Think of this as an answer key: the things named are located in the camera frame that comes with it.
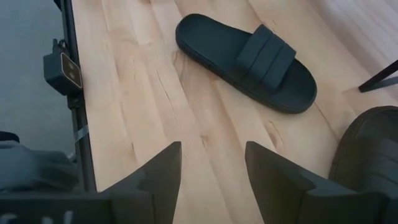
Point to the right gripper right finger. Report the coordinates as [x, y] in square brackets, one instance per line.
[280, 193]

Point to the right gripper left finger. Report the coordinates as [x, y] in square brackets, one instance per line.
[155, 193]

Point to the black rubber slide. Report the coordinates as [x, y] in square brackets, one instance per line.
[217, 46]
[373, 149]

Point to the grey office chair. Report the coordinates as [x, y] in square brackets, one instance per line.
[34, 168]

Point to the black table edge frame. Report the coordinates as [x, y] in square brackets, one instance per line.
[80, 124]

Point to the wooden shelf with black frame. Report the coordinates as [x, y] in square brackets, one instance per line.
[377, 77]

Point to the black table-level camera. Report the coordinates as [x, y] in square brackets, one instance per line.
[60, 73]

